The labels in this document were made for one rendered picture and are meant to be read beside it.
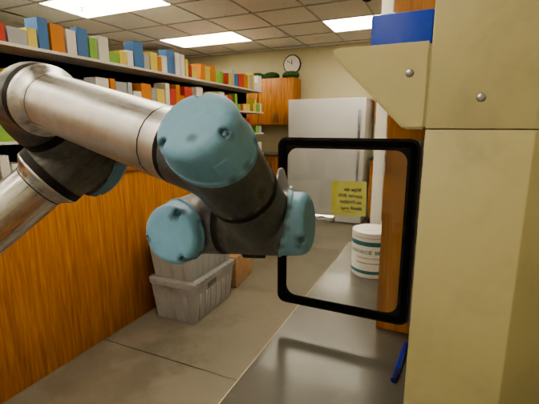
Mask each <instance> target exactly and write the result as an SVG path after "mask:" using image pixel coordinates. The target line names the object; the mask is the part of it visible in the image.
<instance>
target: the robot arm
mask: <svg viewBox="0 0 539 404"><path fill-rule="evenodd" d="M0 124H1V126H2V127H3V129H4V130H5V131H6V132H7V133H8V134H9V135H10V136H11V137H12V138H13V139H14V140H16V141H17V142H18V143H19V144H20V145H22V146H23V147H24V148H23V149H22V150H21V151H20V152H19V153H18V166H17V167H16V168H15V169H14V170H13V171H12V172H11V173H10V174H8V175H7V176H6V177H5V178H3V179H2V180H1V181H0V255H1V254H2V253H4V252H5V251H6V250H7V249H8V248H9V247H10V246H11V245H12V244H13V243H15V242H16V241H17V240H18V239H19V238H20V237H22V236H23V235H24V234H25V233H26V232H28V231H29V230H30V229H31V228H32V227H33V226H35V225H36V224H37V223H38V222H39V221H40V220H41V219H42V218H43V217H44V216H46V215H47V214H48V213H49V212H50V211H51V210H53V209H54V208H55V207H56V206H57V205H58V204H61V203H74V202H76V201H77V200H78V199H79V198H80V197H82V196H83V195H84V194H85V195H87V196H99V195H103V194H105V193H107V192H109V191H111V190H112V189H113V188H114V187H115V186H116V185H117V184H118V183H119V182H120V180H121V179H122V177H123V176H124V173H125V172H126V169H127V167H128V166H129V167H131V168H134V169H136V170H139V171H141V172H144V173H146V174H149V175H150V176H154V177H156V178H157V179H160V180H163V181H165V182H168V183H170V184H173V185H175V186H177V187H179V188H183V189H184V190H187V191H189V192H191V193H190V194H188V195H185V196H182V197H180V198H174V199H171V200H169V201H168V202H167V203H166V204H163V205H161V206H160V207H158V208H156V209H155V210H154V211H153V212H152V214H151V215H150V217H149V218H148V222H147V226H146V233H147V234H146V237H147V238H148V243H149V245H150V247H151V249H152V251H153V252H154V253H155V254H156V255H157V256H158V257H159V258H160V259H161V260H163V261H165V262H168V263H169V264H173V265H182V264H184V263H187V262H189V261H193V260H196V259H197V258H198V257H199V256H200V255H201V254H241V255H242V256H243V257H244V258H265V256H277V257H281V256H301V255H305V254H307V253H308V252H309V251H310V249H311V247H312V245H313V243H314V235H315V210H314V203H313V201H312V199H311V197H310V195H309V194H307V193H305V192H293V187H292V186H289V185H288V181H287V178H286V173H285V170H284V169H283V168H279V169H278V171H277V176H275V175H274V173H273V171H272V169H271V168H270V166H269V164H268V162H267V160H266V158H265V156H264V155H263V153H262V151H261V149H260V147H259V145H258V143H257V137H256V135H255V133H254V131H253V129H252V127H251V126H250V124H249V123H248V122H247V121H246V119H245V118H243V116H242V114H241V113H240V111H239V110H238V108H237V106H236V105H235V103H234V102H233V101H232V100H230V99H228V98H227V97H225V96H223V95H220V94H217V93H212V92H206V93H204V94H203V95H202V96H196V95H191V96H189V97H187V98H185V99H183V100H181V101H180V102H179V103H177V104H176V105H174V106H171V105H168V104H165V103H159V102H157V101H153V100H150V99H145V98H141V97H139V96H135V95H130V94H127V93H123V92H121V91H116V90H112V89H109V88H106V87H101V86H98V85H95V84H91V83H86V82H83V81H80V80H77V79H73V78H72V77H71V76H70V75H69V74H68V73H67V72H66V71H65V70H63V69H61V68H59V67H56V66H53V65H50V64H47V63H40V62H34V61H29V62H20V63H15V64H13V65H10V66H8V67H7V68H6V69H4V70H3V71H2V72H1V73H0Z"/></svg>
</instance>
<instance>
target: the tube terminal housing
mask: <svg viewBox="0 0 539 404"><path fill-rule="evenodd" d="M426 128H427V130H425V137H424V147H423V167H422V177H421V187H420V198H419V217H418V227H417V237H416V247H415V267H414V277H413V287H412V298H411V316H410V327H409V337H408V348H407V367H406V377H405V387H404V397H403V404H539V0H436V7H435V17H434V27H433V37H432V56H431V67H430V77H429V88H428V107H427V117H426Z"/></svg>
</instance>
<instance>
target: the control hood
mask: <svg viewBox="0 0 539 404"><path fill-rule="evenodd" d="M334 56H335V59H336V60H337V61H338V62H339V63H340V64H341V65H342V66H343V67H344V68H345V69H346V71H347V72H348V73H349V74H350V75H351V76H352V77H353V78H354V79H355V80H356V81H357V82H358V83H359V84H360V85H361V86H362V87H363V88H364V89H365V90H366V91H367V92H368V94H369V95H370V96H371V97H372V98H373V99H374V100H375V101H376V102H377V103H378V104H379V105H380V106H381V107H382V108H383V109H384V110H385V111H386V112H387V113H388V114H389V116H390V117H392V118H393V120H394V121H396V122H397V124H398V125H400V126H401V127H404V128H405V129H420V130H423V129H427V128H426V117H427V107H428V88H429V77H430V67H431V56H432V43H430V41H420V42H402V43H392V44H383V45H373V46H355V47H345V48H336V51H334Z"/></svg>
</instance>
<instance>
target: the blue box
mask: <svg viewBox="0 0 539 404"><path fill-rule="evenodd" d="M434 17H435V9H427V10H414V11H408V12H400V13H393V14H380V15H374V16H373V17H372V23H371V46H373V45H383V44H392V43H402V42H420V41H430V43H432V37H433V27H434Z"/></svg>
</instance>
